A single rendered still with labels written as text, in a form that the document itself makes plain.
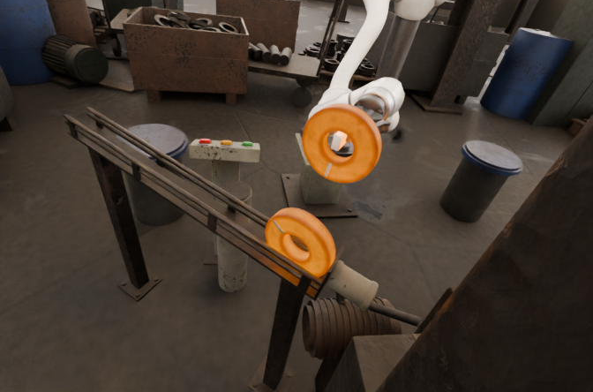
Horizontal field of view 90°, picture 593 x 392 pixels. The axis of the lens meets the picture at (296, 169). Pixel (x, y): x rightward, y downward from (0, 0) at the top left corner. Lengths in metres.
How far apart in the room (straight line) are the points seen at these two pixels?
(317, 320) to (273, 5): 3.82
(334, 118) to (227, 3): 3.68
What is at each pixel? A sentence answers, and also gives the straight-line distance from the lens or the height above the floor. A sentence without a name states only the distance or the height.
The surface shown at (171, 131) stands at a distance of 1.54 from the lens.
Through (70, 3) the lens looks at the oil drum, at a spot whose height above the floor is 0.55.
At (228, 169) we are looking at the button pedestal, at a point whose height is 0.51.
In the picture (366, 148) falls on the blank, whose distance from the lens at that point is 0.55.
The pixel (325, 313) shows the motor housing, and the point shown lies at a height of 0.53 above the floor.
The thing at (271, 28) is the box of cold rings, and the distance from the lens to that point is 4.22.
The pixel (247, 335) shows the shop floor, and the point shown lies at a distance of 1.30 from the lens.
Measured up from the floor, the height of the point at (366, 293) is 0.69.
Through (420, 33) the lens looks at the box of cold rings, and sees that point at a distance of 3.65.
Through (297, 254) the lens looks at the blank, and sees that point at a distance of 0.66.
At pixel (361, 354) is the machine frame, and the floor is 0.87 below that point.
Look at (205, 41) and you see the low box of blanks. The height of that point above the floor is 0.54.
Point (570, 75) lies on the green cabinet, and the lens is 4.25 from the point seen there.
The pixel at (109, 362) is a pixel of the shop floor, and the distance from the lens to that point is 1.34.
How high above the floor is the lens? 1.18
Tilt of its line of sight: 35 degrees down
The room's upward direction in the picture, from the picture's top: 10 degrees clockwise
